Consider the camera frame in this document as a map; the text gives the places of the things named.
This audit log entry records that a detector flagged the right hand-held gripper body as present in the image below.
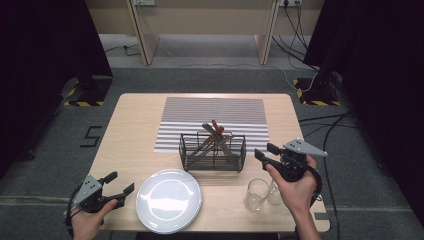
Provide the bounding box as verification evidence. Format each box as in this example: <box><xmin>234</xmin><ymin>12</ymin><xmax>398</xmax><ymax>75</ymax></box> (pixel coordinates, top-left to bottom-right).
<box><xmin>279</xmin><ymin>137</ymin><xmax>329</xmax><ymax>183</ymax></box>

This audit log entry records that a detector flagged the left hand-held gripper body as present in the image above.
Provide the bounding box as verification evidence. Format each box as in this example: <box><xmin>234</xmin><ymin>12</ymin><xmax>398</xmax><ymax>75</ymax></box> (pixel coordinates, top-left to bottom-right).
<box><xmin>71</xmin><ymin>173</ymin><xmax>118</xmax><ymax>214</ymax></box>

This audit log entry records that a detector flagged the black wire basket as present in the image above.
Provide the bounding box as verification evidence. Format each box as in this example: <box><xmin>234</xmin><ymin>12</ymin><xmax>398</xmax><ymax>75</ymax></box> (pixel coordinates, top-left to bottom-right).
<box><xmin>178</xmin><ymin>131</ymin><xmax>247</xmax><ymax>174</ymax></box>

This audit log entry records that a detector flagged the clear drinking glass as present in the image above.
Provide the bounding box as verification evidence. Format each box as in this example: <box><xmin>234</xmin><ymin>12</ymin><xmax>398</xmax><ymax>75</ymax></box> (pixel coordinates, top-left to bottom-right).
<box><xmin>267</xmin><ymin>179</ymin><xmax>284</xmax><ymax>206</ymax></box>
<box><xmin>243</xmin><ymin>178</ymin><xmax>271</xmax><ymax>213</ymax></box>

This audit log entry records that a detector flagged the person's right hand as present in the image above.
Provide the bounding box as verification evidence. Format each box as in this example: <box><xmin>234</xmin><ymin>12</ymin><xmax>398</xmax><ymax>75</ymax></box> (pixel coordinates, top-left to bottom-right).
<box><xmin>265</xmin><ymin>155</ymin><xmax>318</xmax><ymax>215</ymax></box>

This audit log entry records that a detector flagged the person's left hand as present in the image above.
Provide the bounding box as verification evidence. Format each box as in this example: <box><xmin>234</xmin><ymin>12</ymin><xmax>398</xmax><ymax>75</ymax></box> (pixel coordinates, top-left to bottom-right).
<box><xmin>70</xmin><ymin>199</ymin><xmax>119</xmax><ymax>240</ymax></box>

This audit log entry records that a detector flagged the silver utensil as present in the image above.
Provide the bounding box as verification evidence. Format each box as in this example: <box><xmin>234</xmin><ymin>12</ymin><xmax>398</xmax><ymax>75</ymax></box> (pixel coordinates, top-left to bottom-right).
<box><xmin>201</xmin><ymin>122</ymin><xmax>235</xmax><ymax>157</ymax></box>

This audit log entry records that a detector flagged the black stand base striped tape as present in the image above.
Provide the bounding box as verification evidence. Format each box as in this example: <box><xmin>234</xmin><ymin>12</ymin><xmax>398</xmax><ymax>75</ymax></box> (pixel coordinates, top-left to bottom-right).
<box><xmin>292</xmin><ymin>71</ymin><xmax>343</xmax><ymax>107</ymax></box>
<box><xmin>62</xmin><ymin>74</ymin><xmax>114</xmax><ymax>108</ymax></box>

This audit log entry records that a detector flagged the striped placemat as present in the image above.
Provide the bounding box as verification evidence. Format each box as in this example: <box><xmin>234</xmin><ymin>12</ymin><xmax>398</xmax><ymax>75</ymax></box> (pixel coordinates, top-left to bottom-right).
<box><xmin>153</xmin><ymin>96</ymin><xmax>272</xmax><ymax>156</ymax></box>

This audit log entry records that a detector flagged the black curtain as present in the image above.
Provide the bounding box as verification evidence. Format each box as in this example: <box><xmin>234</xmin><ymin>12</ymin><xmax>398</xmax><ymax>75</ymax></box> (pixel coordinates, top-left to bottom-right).
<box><xmin>0</xmin><ymin>0</ymin><xmax>115</xmax><ymax>181</ymax></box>
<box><xmin>302</xmin><ymin>0</ymin><xmax>424</xmax><ymax>231</ymax></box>

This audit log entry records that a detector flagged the beige background desk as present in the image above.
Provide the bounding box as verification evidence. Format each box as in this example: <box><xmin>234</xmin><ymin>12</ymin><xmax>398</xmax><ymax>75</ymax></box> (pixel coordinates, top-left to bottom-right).
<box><xmin>84</xmin><ymin>0</ymin><xmax>326</xmax><ymax>66</ymax></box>

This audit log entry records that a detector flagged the left hand-held gripper cable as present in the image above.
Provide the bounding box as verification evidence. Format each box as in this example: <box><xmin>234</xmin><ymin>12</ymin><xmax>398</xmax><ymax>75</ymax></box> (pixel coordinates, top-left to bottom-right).
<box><xmin>64</xmin><ymin>184</ymin><xmax>84</xmax><ymax>239</ymax></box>

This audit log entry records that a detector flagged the thin black floor cable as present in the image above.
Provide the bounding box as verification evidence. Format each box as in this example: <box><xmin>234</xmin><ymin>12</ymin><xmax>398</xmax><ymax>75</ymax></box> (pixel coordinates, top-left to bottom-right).
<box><xmin>298</xmin><ymin>112</ymin><xmax>351</xmax><ymax>123</ymax></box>

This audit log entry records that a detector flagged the thick black floor cable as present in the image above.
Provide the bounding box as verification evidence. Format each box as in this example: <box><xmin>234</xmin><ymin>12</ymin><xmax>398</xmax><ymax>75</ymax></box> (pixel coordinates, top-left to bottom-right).
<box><xmin>322</xmin><ymin>112</ymin><xmax>353</xmax><ymax>240</ymax></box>

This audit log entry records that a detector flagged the black cable bundle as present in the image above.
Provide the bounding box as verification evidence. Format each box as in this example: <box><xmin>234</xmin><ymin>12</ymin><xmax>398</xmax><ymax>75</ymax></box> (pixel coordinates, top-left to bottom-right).
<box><xmin>271</xmin><ymin>2</ymin><xmax>322</xmax><ymax>73</ymax></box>

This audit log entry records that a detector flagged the black floor cable with plug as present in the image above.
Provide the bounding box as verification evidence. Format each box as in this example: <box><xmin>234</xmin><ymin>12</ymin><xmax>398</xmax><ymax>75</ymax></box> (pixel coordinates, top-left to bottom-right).
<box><xmin>104</xmin><ymin>43</ymin><xmax>142</xmax><ymax>57</ymax></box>

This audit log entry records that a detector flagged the white wall outlet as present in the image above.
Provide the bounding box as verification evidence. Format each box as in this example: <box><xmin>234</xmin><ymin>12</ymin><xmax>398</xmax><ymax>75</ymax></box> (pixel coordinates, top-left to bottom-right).
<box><xmin>278</xmin><ymin>0</ymin><xmax>304</xmax><ymax>8</ymax></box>

